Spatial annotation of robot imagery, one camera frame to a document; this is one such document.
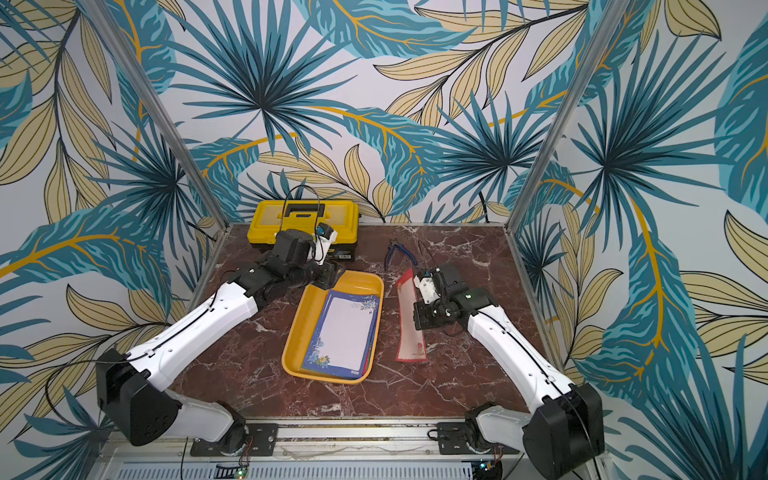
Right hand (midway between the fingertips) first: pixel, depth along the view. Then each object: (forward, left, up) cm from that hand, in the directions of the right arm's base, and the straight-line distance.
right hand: (416, 316), depth 80 cm
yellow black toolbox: (+36, +47, +3) cm, 60 cm away
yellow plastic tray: (+18, +17, -9) cm, 26 cm away
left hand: (+9, +21, +10) cm, 25 cm away
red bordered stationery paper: (-2, +1, -13) cm, 14 cm away
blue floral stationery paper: (0, +21, -13) cm, 25 cm away
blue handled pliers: (+36, +4, -12) cm, 39 cm away
